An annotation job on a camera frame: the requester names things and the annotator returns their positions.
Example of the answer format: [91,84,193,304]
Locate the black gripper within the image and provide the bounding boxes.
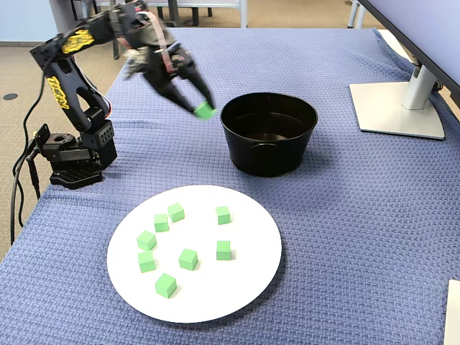
[142,35,216,114]

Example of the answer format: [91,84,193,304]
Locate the white round plate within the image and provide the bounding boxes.
[106,184,283,323]

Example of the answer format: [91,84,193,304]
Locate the black round bowl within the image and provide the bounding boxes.
[219,92,319,178]

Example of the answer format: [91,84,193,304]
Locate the grey chair leg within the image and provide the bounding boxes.
[346,0,364,29]

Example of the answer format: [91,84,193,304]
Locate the blue woven cloth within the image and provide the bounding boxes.
[0,27,460,345]

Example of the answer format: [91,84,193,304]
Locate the silver monitor stand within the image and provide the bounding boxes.
[349,53,446,141]

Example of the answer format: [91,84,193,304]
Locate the computer monitor screen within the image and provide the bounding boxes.
[357,0,460,95]

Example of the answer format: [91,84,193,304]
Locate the white flat board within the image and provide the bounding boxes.
[443,279,460,345]

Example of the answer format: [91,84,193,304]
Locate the red white servo wire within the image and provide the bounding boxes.
[149,19,174,73]

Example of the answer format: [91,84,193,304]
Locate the thin black cable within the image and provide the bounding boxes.
[21,32,50,155]

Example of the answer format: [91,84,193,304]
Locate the short black plug cable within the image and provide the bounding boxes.
[27,154,41,201]

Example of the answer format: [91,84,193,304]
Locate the thick black cable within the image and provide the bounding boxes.
[9,143,37,247]

